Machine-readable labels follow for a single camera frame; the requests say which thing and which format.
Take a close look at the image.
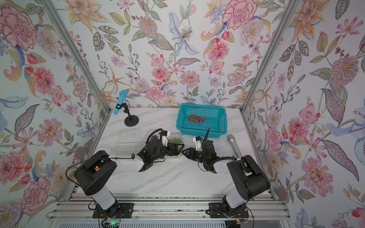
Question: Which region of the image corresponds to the black microphone stand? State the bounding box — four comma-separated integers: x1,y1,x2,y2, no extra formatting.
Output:
114,103,139,127

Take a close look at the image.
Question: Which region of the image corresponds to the teal plastic mesh basket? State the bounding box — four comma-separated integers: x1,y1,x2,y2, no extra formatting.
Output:
176,104,228,138

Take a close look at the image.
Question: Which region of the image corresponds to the aluminium frame post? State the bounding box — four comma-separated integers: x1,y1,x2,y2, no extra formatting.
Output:
40,0,111,114
241,1,298,115

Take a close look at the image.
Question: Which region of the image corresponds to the clear clamshell container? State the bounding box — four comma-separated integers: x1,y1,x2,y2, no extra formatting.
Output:
167,132,184,150
108,128,143,156

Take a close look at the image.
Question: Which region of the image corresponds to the red grape bunch back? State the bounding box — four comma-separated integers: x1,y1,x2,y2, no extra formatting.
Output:
188,115,207,123

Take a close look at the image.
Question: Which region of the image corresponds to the blue microphone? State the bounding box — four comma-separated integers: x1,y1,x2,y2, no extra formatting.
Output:
114,90,128,115

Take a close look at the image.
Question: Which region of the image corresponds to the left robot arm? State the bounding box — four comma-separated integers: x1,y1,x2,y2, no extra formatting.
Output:
74,128,184,217

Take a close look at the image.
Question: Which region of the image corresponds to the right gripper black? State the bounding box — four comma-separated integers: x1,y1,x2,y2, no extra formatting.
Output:
182,148,209,163

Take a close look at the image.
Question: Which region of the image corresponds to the left aluminium frame post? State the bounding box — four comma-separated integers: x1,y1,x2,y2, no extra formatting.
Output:
40,0,111,114

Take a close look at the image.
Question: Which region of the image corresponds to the right aluminium frame post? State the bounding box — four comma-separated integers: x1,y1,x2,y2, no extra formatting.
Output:
241,1,298,115

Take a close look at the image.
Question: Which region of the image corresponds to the grey microphone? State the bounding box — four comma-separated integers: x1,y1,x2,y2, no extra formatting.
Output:
227,135,242,159

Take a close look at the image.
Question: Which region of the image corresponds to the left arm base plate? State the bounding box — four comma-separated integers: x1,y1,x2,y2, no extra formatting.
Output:
92,202,134,219

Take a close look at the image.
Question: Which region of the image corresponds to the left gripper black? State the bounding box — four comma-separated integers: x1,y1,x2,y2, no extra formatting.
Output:
152,142,184,162

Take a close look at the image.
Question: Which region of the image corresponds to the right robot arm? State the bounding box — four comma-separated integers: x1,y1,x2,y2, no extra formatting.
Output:
182,135,271,218

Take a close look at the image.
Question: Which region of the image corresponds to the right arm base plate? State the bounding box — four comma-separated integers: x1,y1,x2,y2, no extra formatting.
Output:
205,202,249,219

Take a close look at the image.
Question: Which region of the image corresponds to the green grape bunch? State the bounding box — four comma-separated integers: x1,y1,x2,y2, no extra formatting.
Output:
169,137,184,144

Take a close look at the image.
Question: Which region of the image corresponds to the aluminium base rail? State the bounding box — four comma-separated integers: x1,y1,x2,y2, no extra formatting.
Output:
46,193,290,221

